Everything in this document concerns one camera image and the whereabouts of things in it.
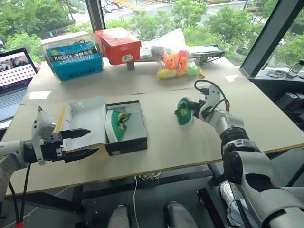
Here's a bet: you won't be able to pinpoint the bag of plush toys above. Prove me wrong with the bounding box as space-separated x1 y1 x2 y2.
149 44 206 80

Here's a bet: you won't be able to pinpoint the coiled cable on sill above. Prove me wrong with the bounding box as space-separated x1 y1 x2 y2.
266 69 286 78

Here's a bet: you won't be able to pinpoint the small device on sill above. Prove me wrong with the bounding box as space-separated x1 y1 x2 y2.
286 59 304 79

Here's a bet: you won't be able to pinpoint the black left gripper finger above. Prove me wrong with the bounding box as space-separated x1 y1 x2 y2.
63 147 100 164
59 128 92 140

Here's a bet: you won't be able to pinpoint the white crumpled cloth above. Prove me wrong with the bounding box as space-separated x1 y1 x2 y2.
219 181 244 227

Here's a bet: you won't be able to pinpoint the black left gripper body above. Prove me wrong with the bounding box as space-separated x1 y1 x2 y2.
39 133 65 163

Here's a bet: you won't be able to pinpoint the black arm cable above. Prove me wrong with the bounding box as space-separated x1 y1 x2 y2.
8 163 32 228
194 80 230 112

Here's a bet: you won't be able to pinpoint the grey laptop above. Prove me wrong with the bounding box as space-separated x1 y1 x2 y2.
0 47 39 124

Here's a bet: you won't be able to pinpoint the white-lined shoebox lid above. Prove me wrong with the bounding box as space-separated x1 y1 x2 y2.
55 95 107 152

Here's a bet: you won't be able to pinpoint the red shoebox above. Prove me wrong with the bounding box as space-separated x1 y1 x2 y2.
94 27 142 66

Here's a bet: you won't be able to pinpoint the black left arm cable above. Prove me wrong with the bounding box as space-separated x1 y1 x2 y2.
8 163 32 228

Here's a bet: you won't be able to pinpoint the black shoebox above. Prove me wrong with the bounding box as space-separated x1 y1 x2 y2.
104 100 149 157

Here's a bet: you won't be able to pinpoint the green and white shoe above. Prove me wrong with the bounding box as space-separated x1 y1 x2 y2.
105 109 132 143
174 96 196 127

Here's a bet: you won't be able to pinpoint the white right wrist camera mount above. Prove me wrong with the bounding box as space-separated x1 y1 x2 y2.
203 85 225 115

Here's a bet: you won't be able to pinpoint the black table frame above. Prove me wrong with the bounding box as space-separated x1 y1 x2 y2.
4 146 304 228

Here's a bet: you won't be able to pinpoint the white plastic sheet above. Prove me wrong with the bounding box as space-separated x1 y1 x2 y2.
142 28 191 49

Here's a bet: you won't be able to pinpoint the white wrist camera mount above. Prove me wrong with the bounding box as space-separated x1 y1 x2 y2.
203 85 225 115
31 111 57 166

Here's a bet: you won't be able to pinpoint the blue shoe box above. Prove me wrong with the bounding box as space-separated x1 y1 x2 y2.
39 31 105 82

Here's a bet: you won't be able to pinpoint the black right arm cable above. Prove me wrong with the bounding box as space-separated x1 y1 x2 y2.
194 80 230 112

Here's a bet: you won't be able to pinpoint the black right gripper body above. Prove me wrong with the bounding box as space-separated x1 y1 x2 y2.
192 99 208 118

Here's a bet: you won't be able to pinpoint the white thin cable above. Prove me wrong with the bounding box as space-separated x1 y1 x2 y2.
132 171 162 228

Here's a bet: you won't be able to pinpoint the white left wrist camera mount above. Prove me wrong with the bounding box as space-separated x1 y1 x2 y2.
31 111 57 166

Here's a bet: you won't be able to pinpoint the black equipment boxes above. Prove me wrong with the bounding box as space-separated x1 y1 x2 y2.
279 91 304 114

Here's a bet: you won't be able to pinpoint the dark slanted window pillar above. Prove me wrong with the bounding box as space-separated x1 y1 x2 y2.
240 0 304 77

